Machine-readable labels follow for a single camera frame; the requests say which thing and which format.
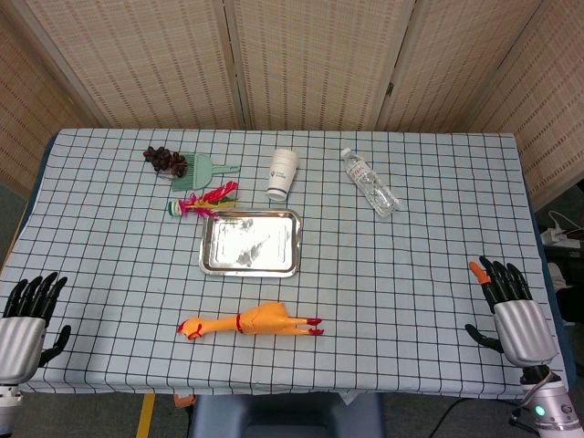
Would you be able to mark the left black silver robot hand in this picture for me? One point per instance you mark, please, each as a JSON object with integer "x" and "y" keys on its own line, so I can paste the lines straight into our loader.
{"x": 20, "y": 335}

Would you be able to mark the orange plastic clip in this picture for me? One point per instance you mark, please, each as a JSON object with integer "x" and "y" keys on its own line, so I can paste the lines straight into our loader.
{"x": 184, "y": 400}

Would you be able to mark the green plastic comb brush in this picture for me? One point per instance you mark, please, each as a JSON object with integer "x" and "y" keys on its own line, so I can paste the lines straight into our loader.
{"x": 201, "y": 173}

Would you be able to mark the dark purple grape bunch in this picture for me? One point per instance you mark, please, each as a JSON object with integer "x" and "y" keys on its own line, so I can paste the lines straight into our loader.
{"x": 163, "y": 159}

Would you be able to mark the white paper cup stack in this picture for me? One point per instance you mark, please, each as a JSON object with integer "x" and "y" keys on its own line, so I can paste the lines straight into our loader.
{"x": 282, "y": 175}

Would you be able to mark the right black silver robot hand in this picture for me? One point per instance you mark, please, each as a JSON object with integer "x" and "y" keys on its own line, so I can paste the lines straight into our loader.
{"x": 524, "y": 330}

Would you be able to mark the orange rubber chicken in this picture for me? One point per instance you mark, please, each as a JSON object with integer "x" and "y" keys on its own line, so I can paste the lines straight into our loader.
{"x": 255, "y": 321}

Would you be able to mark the woven bamboo folding screen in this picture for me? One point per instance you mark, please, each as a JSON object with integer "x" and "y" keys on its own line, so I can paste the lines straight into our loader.
{"x": 310, "y": 64}

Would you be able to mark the colourful feather shuttlecock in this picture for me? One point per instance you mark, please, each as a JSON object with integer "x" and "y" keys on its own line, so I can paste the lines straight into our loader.
{"x": 205, "y": 201}

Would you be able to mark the blue checkered tablecloth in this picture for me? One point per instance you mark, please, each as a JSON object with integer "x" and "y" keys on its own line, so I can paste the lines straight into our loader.
{"x": 388, "y": 274}

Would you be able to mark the clear plastic water bottle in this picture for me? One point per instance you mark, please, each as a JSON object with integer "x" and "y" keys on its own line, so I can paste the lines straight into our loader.
{"x": 372, "y": 184}

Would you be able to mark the white power strip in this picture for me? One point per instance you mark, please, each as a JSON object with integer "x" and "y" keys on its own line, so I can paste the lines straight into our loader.
{"x": 559, "y": 237}

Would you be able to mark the stainless steel tray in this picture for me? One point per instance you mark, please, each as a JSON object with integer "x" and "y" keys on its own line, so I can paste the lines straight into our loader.
{"x": 251, "y": 244}

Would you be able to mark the blue chair seat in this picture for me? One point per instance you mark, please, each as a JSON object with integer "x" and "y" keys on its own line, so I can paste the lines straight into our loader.
{"x": 287, "y": 417}

